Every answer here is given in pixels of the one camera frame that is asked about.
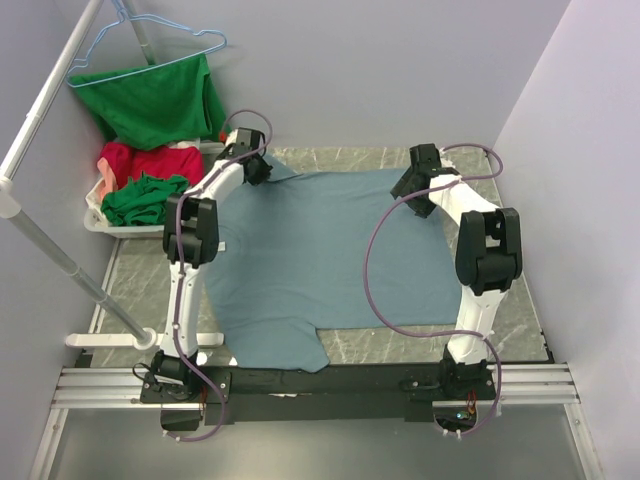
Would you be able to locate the grey-blue polo shirt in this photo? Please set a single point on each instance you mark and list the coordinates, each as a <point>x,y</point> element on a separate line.
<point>316,251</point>

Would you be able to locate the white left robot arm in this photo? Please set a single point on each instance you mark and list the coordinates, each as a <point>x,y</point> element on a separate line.
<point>191,235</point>

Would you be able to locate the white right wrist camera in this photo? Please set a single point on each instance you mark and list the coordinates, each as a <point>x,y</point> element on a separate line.
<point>446,162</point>

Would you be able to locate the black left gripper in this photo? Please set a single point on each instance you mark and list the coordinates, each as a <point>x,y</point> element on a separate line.
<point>264,174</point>

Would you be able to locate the white plastic laundry basket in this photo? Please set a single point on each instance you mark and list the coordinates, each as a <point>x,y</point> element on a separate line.
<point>95,221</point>

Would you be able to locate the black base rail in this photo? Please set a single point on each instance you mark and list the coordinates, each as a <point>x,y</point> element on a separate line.
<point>412,392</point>

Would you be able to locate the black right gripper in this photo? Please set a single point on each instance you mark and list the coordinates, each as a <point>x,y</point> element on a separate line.
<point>402,188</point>

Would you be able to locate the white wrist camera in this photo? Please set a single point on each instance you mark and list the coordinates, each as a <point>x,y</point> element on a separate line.
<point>228,139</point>
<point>446,162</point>

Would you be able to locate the red t shirt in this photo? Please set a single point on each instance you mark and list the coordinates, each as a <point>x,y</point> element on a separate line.
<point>161,162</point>

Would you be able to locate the light blue wire hanger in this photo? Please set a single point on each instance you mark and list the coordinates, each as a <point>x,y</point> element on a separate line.
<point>125,15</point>

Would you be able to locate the hanging green t shirt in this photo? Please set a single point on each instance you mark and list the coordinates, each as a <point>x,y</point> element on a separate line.
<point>148,107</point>

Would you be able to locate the pink garment in basket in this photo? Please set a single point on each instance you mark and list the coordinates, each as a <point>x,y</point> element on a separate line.
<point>109,182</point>

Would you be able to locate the crumpled green t shirt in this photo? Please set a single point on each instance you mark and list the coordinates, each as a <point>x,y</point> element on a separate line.
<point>142,202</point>

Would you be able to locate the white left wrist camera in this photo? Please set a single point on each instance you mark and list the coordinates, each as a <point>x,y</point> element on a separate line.
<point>228,139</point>

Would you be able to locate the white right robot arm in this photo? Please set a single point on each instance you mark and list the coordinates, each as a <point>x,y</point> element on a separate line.
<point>488,255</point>

